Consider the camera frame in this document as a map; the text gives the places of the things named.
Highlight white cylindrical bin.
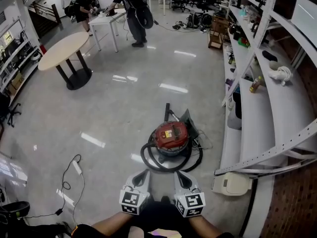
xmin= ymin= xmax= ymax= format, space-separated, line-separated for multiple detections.
xmin=227 ymin=92 xmax=242 ymax=130

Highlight black vacuum hose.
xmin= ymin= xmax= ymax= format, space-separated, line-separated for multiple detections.
xmin=140 ymin=132 xmax=204 ymax=173

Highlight wooden stool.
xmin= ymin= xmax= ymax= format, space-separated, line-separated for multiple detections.
xmin=208 ymin=15 xmax=230 ymax=50

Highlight low white storage rack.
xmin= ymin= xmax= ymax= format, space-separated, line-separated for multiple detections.
xmin=0 ymin=18 xmax=44 ymax=104

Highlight purple bundle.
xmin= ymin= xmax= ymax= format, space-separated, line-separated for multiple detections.
xmin=224 ymin=77 xmax=235 ymax=91

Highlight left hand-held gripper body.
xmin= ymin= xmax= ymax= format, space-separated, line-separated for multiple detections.
xmin=118 ymin=186 xmax=152 ymax=216

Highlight white microwave oven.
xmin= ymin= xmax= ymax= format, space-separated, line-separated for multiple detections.
xmin=291 ymin=0 xmax=317 ymax=44

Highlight white coiled extension cord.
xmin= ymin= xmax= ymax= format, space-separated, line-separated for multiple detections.
xmin=268 ymin=65 xmax=294 ymax=86

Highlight black office chair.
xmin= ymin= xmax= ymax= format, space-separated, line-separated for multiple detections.
xmin=0 ymin=92 xmax=22 ymax=128

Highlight amber tea bottle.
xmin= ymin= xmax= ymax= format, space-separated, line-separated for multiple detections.
xmin=249 ymin=75 xmax=264 ymax=94

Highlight black bag with green trim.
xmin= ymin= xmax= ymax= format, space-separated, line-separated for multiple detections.
xmin=0 ymin=201 xmax=31 ymax=233

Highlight person's right forearm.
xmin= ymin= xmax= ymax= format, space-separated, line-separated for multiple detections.
xmin=187 ymin=214 xmax=227 ymax=238

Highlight tall white metal shelving rack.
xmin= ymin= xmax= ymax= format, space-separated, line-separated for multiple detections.
xmin=214 ymin=0 xmax=317 ymax=176

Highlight white lidded trash bin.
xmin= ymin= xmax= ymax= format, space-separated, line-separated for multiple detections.
xmin=211 ymin=172 xmax=253 ymax=197

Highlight person's left forearm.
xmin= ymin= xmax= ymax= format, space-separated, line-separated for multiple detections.
xmin=91 ymin=210 xmax=139 ymax=237

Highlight grey flat board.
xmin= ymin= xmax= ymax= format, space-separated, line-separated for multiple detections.
xmin=178 ymin=109 xmax=200 ymax=141

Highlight black cable with adapter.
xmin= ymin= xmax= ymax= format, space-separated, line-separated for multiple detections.
xmin=23 ymin=154 xmax=82 ymax=219

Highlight round wooden table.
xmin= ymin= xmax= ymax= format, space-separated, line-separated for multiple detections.
xmin=38 ymin=31 xmax=93 ymax=91

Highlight black flat pouch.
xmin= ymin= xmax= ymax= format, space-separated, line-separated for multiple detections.
xmin=262 ymin=50 xmax=278 ymax=62

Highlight thin white cable tangle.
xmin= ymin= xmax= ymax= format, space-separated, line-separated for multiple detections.
xmin=190 ymin=129 xmax=214 ymax=150

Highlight cardboard box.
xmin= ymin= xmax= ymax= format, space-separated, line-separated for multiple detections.
xmin=8 ymin=72 xmax=24 ymax=94

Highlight staircase with dark railing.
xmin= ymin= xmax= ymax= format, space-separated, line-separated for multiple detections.
xmin=21 ymin=0 xmax=62 ymax=38

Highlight white power strip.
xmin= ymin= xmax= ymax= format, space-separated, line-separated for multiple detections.
xmin=72 ymin=160 xmax=83 ymax=176

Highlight black vacuum floor nozzle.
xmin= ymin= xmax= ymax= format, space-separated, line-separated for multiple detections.
xmin=163 ymin=103 xmax=180 ymax=122

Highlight red vacuum cleaner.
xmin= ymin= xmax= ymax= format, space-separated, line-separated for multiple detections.
xmin=151 ymin=120 xmax=193 ymax=158

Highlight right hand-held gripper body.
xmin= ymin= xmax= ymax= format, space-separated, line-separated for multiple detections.
xmin=174 ymin=187 xmax=207 ymax=218

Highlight pile of black equipment bags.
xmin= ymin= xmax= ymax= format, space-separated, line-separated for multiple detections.
xmin=172 ymin=12 xmax=211 ymax=33

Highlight white floor cable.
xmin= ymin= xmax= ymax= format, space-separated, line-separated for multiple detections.
xmin=71 ymin=174 xmax=86 ymax=227

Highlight person's black trousers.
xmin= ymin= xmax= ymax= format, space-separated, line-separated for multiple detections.
xmin=131 ymin=196 xmax=191 ymax=238

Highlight person's black shirt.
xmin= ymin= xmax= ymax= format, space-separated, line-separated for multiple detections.
xmin=71 ymin=223 xmax=235 ymax=238

